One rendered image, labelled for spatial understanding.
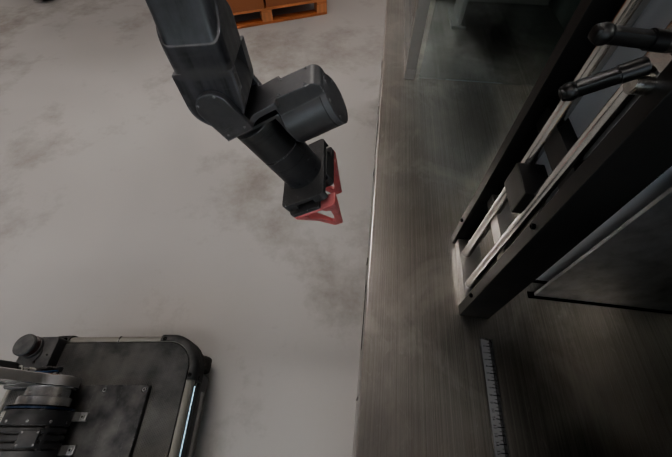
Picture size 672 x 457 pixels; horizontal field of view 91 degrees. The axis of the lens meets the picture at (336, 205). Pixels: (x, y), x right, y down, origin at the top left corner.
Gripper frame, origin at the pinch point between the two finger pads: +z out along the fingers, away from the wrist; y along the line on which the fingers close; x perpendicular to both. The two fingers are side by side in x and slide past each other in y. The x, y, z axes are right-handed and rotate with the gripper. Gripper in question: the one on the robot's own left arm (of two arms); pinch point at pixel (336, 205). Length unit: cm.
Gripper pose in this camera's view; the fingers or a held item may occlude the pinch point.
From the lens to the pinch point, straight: 52.2
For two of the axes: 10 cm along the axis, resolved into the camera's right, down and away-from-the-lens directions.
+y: -0.1, -8.1, 5.9
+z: 4.9, 5.1, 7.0
